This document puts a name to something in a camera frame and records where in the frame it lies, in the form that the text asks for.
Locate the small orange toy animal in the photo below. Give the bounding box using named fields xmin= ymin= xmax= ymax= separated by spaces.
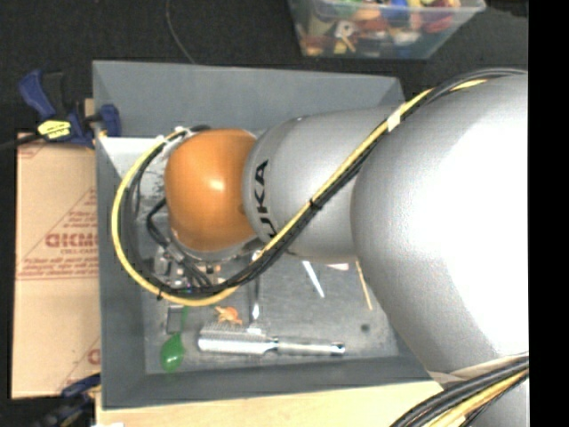
xmin=214 ymin=305 xmax=244 ymax=327

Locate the green plastic spoon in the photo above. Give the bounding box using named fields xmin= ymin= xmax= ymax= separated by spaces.
xmin=159 ymin=305 xmax=191 ymax=374

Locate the silver hairbrush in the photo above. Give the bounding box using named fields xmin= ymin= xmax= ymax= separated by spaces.
xmin=196 ymin=321 xmax=347 ymax=358

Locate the brown cardboard board red print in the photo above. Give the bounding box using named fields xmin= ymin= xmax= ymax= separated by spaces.
xmin=11 ymin=132 xmax=103 ymax=400

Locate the clear plastic box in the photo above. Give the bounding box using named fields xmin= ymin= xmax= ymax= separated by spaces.
xmin=248 ymin=252 xmax=381 ymax=327

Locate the grey metal bin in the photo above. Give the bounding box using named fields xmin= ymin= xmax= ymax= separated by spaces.
xmin=92 ymin=60 xmax=442 ymax=409

